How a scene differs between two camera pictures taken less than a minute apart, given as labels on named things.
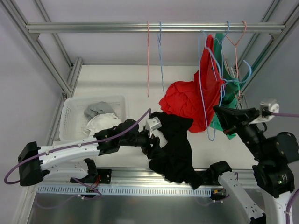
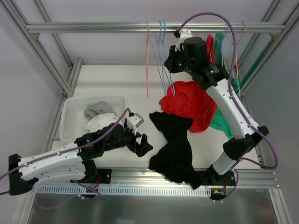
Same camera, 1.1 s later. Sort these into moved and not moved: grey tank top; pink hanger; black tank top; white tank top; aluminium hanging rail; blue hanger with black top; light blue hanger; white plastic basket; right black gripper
Moved: right black gripper; blue hanger with black top; light blue hanger
Not moved: aluminium hanging rail; black tank top; pink hanger; grey tank top; white tank top; white plastic basket
